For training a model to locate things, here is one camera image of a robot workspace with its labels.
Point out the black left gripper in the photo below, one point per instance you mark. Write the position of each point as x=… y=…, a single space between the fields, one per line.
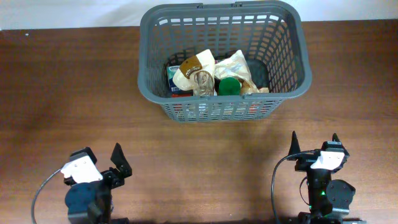
x=117 y=179

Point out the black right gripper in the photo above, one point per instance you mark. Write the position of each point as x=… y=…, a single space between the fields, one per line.
x=305 y=163

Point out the orange pasta package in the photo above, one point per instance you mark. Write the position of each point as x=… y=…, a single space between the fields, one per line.
x=214 y=108

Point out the green lid jar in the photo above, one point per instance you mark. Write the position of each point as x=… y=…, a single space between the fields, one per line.
x=229 y=86

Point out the tissue pack multipack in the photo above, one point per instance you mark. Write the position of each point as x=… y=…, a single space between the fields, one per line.
x=171 y=70

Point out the beige pouch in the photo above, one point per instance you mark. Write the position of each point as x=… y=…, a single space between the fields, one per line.
x=236 y=66

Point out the brown paper bag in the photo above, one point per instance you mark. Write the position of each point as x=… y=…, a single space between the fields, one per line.
x=197 y=74

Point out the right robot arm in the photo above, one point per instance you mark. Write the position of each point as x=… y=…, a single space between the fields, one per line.
x=328 y=199

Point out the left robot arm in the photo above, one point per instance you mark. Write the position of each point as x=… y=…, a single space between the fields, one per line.
x=89 y=199

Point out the grey plastic basket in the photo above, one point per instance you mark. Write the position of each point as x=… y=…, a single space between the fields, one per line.
x=269 y=33

